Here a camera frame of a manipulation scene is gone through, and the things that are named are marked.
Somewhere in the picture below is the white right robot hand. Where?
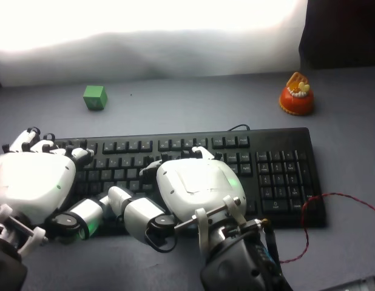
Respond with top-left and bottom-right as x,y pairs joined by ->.
107,145 -> 248,245

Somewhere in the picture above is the orange toy cake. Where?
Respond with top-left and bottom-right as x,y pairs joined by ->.
279,72 -> 315,116

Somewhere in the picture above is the black computer keyboard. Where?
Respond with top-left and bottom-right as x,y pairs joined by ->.
52,127 -> 327,239

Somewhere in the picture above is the grey tablecloth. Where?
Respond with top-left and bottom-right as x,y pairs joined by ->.
0,65 -> 375,291

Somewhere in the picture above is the red and black twisted wire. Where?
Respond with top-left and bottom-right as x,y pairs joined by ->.
278,193 -> 375,264

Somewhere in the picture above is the black panel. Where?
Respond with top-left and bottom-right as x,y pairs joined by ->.
298,0 -> 375,71

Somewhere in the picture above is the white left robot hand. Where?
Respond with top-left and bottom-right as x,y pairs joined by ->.
0,126 -> 111,243

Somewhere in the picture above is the white sheet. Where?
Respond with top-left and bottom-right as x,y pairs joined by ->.
0,0 -> 308,89

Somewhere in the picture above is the green cube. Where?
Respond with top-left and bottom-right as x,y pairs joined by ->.
83,85 -> 109,112

